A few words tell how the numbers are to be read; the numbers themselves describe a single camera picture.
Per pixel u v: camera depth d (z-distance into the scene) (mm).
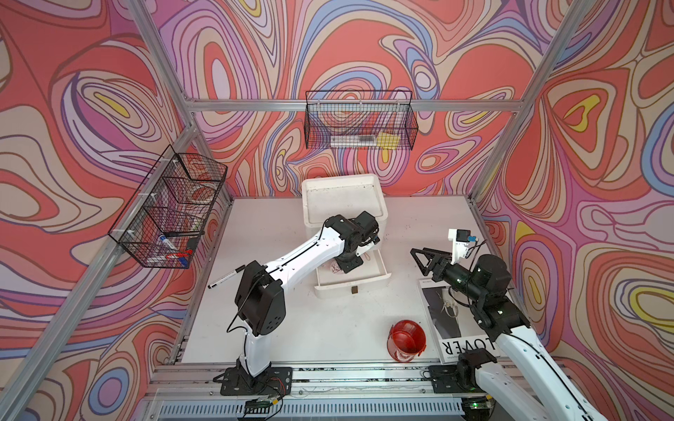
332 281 876
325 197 886
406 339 799
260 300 467
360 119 959
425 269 646
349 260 733
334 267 762
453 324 804
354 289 874
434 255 630
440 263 627
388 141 822
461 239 635
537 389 453
